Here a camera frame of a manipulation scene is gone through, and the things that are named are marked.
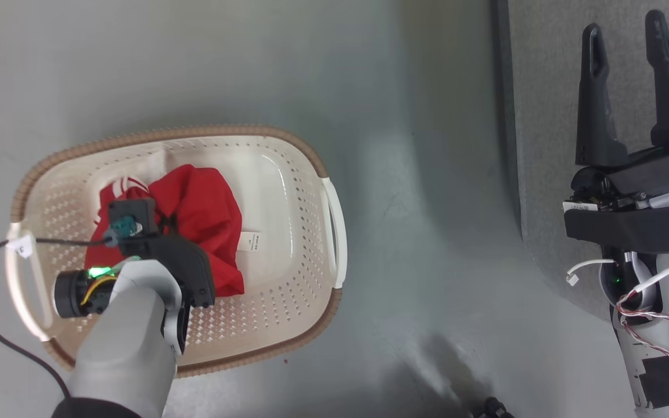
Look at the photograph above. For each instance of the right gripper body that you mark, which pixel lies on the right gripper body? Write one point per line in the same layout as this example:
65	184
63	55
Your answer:
642	223

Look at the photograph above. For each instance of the grey fabric sofa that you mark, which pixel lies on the grey fabric sofa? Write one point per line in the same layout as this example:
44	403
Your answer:
543	116

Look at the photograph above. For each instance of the red garment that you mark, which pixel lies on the red garment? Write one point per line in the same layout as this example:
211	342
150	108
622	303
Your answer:
207	215

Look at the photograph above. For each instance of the cream perforated laundry basket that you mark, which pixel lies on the cream perforated laundry basket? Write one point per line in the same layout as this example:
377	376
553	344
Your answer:
288	244

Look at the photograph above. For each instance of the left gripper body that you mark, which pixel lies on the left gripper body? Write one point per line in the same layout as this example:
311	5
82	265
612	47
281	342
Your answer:
186	264

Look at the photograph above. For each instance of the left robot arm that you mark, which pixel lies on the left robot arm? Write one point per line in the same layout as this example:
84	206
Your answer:
125	348

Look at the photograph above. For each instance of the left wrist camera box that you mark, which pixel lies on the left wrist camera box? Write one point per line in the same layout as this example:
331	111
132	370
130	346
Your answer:
137	212

